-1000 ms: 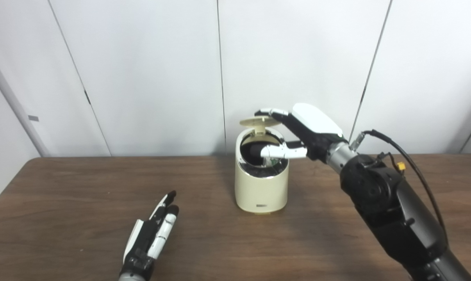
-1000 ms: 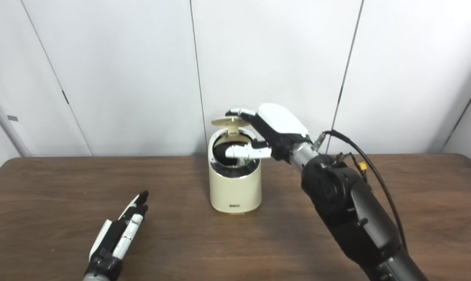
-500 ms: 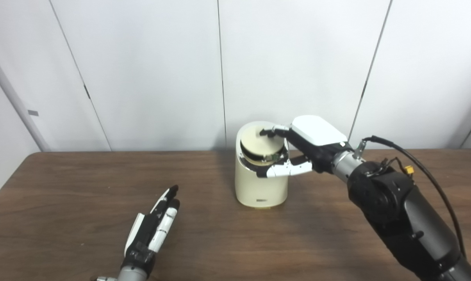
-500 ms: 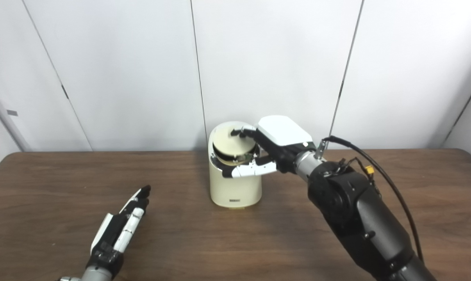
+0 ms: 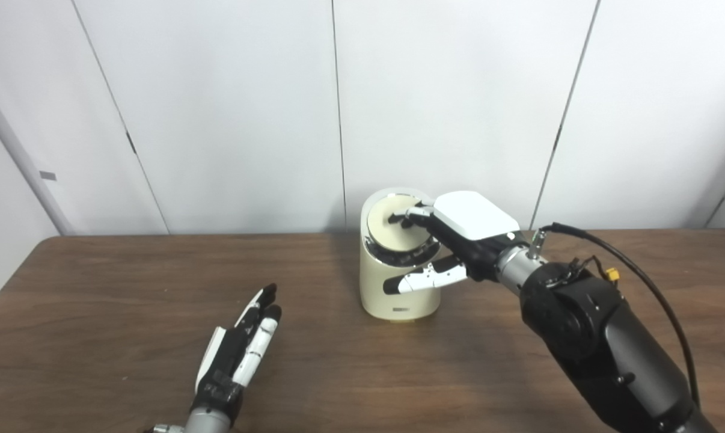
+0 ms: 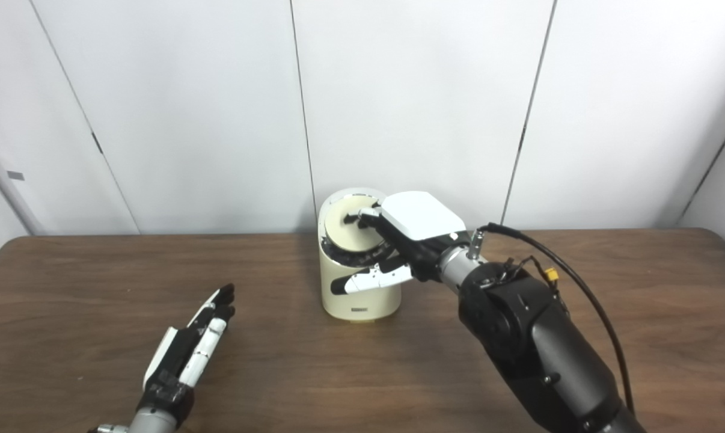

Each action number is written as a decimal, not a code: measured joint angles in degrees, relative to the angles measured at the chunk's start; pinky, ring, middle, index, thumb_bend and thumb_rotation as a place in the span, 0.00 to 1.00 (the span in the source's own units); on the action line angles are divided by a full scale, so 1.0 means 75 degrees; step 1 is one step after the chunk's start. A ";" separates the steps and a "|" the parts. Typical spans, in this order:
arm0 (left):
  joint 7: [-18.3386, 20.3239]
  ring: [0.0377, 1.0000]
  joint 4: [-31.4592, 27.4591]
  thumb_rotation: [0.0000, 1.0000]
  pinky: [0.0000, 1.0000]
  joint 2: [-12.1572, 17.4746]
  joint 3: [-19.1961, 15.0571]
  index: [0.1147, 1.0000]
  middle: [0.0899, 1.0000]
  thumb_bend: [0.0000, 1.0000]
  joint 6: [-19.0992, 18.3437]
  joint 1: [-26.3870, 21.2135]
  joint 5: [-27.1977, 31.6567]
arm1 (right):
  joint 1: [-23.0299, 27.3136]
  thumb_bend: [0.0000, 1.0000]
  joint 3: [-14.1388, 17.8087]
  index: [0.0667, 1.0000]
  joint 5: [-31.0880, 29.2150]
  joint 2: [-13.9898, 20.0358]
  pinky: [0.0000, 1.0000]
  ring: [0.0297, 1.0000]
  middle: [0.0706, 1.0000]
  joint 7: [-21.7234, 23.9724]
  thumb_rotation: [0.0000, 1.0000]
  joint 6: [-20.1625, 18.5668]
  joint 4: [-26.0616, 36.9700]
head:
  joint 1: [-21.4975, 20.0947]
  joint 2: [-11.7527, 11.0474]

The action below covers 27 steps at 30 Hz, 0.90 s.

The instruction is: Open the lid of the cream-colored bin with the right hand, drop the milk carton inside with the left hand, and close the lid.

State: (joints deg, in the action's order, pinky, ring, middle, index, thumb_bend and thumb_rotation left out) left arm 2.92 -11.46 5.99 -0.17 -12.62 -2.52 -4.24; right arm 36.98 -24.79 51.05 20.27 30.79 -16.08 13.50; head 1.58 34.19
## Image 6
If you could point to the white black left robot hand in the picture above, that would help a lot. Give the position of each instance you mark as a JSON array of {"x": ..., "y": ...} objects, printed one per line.
[{"x": 182, "y": 355}]

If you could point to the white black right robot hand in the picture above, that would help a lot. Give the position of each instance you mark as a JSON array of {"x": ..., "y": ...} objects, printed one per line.
[{"x": 419, "y": 216}]

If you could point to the cream-colored round bin lid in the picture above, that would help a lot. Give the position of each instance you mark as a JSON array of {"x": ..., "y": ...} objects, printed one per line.
[{"x": 350, "y": 237}]

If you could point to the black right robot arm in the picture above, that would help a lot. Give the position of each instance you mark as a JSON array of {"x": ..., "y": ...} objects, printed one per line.
[{"x": 537, "y": 349}]

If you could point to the small grey wall sticker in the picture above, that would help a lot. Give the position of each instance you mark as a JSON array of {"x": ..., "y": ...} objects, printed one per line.
[{"x": 15, "y": 175}]

